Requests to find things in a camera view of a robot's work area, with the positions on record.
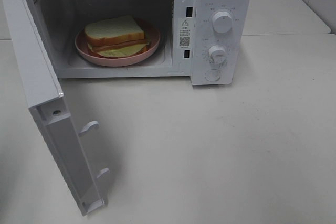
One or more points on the pink round plate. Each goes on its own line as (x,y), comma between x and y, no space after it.
(155,37)

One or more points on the white warning sticker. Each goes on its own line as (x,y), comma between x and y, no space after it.
(185,31)

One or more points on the glass microwave turntable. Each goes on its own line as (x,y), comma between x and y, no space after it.
(161,45)

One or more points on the upper white power knob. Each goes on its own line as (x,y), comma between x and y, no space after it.
(222,21)

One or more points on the lower white timer knob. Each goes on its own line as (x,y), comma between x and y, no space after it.
(217,54)

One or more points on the white microwave oven body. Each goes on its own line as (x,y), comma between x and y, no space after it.
(64,19)

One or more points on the sandwich with ham and cheese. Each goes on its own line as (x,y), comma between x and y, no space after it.
(116,38)

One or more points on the round door release button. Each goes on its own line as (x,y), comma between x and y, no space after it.
(212,75)

